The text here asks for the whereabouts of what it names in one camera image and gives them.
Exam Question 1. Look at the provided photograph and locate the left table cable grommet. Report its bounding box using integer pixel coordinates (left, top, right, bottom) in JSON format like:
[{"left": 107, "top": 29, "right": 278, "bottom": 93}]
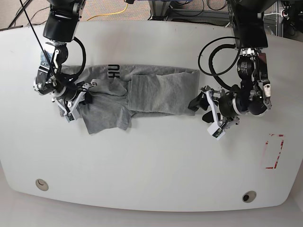
[{"left": 35, "top": 179, "right": 49, "bottom": 192}]

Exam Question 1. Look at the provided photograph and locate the white cable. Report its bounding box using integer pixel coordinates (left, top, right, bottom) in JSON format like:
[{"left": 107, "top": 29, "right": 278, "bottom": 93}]
[{"left": 224, "top": 10, "right": 282, "bottom": 28}]

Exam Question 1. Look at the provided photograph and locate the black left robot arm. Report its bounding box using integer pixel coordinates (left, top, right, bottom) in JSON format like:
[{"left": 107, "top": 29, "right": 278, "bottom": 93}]
[{"left": 188, "top": 0, "right": 272, "bottom": 130}]

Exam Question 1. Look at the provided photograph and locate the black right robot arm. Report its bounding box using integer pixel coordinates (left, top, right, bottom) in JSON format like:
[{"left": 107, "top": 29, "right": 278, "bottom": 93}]
[{"left": 33, "top": 0, "right": 97, "bottom": 122}]

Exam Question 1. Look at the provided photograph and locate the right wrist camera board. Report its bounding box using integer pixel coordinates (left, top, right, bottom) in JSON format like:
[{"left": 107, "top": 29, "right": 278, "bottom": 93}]
[{"left": 64, "top": 111, "right": 79, "bottom": 122}]

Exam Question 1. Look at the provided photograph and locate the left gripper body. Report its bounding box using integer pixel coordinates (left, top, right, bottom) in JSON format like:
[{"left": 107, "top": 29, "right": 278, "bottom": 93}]
[{"left": 200, "top": 86, "right": 240, "bottom": 130}]

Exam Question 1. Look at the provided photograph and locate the red tape rectangle marking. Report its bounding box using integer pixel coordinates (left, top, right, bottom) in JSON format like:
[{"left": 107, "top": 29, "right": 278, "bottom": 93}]
[{"left": 262, "top": 134, "right": 285, "bottom": 169}]

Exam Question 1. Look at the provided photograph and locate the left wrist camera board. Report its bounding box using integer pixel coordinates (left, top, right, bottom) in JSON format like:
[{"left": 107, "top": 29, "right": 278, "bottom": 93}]
[{"left": 207, "top": 122, "right": 225, "bottom": 140}]

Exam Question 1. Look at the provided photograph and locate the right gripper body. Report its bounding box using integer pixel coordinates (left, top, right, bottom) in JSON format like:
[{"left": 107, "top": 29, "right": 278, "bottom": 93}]
[{"left": 51, "top": 81, "right": 97, "bottom": 116}]

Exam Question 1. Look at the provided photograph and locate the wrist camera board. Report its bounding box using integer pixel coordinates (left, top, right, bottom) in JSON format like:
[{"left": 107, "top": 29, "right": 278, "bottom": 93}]
[
  {"left": 207, "top": 122, "right": 225, "bottom": 140},
  {"left": 64, "top": 111, "right": 79, "bottom": 122}
]

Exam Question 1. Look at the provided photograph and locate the right table cable grommet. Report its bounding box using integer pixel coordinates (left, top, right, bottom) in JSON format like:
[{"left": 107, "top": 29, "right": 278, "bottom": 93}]
[{"left": 242, "top": 191, "right": 257, "bottom": 203}]

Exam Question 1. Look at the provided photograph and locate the grey t-shirt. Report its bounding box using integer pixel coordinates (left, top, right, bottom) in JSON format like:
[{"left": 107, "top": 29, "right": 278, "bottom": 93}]
[{"left": 77, "top": 64, "right": 200, "bottom": 134}]

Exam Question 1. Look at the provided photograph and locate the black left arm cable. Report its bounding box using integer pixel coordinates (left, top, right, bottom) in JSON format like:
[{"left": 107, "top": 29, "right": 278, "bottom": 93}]
[{"left": 197, "top": 35, "right": 242, "bottom": 90}]

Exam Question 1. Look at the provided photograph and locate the table cable grommet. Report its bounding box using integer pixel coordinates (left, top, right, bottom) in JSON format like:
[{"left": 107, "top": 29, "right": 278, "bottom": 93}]
[
  {"left": 242, "top": 191, "right": 257, "bottom": 203},
  {"left": 35, "top": 179, "right": 49, "bottom": 192}
]

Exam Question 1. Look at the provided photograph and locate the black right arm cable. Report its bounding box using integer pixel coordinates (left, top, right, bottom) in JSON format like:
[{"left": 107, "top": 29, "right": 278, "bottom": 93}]
[{"left": 63, "top": 36, "right": 87, "bottom": 83}]

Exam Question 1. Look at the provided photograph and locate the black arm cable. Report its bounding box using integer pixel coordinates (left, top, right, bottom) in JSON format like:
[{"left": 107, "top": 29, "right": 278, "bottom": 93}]
[
  {"left": 63, "top": 36, "right": 87, "bottom": 83},
  {"left": 197, "top": 35, "right": 242, "bottom": 90}
]

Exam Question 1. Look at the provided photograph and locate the yellow cable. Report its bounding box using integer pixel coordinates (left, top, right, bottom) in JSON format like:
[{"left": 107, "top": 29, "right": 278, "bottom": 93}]
[{"left": 86, "top": 3, "right": 129, "bottom": 21}]

